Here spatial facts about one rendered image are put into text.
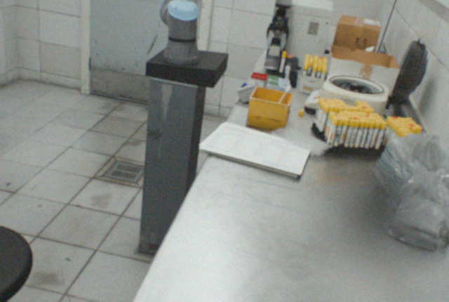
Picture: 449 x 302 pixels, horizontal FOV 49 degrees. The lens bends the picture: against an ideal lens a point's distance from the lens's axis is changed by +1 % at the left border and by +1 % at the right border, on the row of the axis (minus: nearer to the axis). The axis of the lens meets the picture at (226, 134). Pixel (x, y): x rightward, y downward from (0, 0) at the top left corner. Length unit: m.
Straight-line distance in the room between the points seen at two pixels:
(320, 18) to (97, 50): 2.20
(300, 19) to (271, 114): 0.86
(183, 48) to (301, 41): 0.67
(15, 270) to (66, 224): 1.28
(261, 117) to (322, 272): 0.71
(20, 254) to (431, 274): 0.98
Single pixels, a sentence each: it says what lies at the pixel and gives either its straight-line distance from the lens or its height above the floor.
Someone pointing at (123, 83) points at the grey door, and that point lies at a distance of 4.07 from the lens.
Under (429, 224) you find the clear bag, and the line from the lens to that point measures 1.21.
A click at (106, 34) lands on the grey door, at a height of 0.53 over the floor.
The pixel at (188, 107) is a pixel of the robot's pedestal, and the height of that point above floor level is 0.78.
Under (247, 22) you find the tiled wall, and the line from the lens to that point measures 3.74.
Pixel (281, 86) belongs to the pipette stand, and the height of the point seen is 0.97.
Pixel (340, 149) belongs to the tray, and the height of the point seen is 0.89.
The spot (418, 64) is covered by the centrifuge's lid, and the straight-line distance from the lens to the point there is 1.76.
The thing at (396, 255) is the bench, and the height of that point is 0.88.
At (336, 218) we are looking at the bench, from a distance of 1.22.
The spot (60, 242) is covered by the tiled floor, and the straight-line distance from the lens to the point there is 2.49.
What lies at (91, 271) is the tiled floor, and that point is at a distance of 2.32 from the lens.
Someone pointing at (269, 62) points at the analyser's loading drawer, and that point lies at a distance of 2.24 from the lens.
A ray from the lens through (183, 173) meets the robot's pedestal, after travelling 2.11.
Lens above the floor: 1.51
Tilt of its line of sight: 24 degrees down
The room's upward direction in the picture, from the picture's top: 8 degrees clockwise
